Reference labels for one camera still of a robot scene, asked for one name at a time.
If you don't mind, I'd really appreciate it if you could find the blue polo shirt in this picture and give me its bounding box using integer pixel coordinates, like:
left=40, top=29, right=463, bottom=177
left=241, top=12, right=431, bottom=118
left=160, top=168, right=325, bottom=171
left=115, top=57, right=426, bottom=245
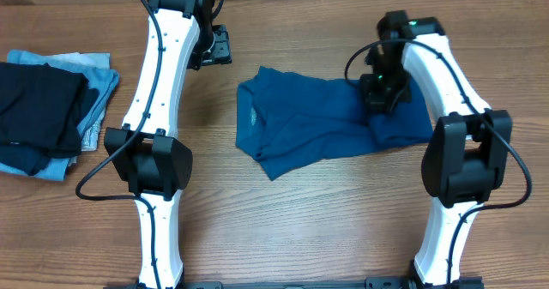
left=235, top=67, right=432, bottom=180

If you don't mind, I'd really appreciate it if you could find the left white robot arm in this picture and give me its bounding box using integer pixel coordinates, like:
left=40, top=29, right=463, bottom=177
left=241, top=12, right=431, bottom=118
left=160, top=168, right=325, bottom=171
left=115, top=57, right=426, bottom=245
left=104, top=0, right=232, bottom=288

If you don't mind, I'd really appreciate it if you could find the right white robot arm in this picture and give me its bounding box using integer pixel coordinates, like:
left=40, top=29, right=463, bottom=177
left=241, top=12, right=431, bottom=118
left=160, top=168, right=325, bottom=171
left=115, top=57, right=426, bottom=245
left=359, top=10, right=512, bottom=288

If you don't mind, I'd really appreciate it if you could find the light blue folded garment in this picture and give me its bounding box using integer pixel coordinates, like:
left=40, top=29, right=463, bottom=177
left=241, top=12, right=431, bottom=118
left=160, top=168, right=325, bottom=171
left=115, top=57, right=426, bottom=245
left=0, top=49, right=120, bottom=183

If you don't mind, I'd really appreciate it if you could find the black folded garment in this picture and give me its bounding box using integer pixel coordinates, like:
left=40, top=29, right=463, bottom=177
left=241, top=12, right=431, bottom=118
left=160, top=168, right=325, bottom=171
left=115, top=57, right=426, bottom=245
left=1, top=63, right=87, bottom=158

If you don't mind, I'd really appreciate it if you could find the dark navy folded garment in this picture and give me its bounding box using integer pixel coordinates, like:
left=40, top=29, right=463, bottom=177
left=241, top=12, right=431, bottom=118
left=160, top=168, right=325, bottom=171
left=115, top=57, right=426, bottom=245
left=1, top=88, right=100, bottom=176

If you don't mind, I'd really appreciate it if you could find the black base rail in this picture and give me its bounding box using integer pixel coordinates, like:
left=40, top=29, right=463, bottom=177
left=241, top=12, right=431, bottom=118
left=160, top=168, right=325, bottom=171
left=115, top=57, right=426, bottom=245
left=105, top=275, right=484, bottom=289

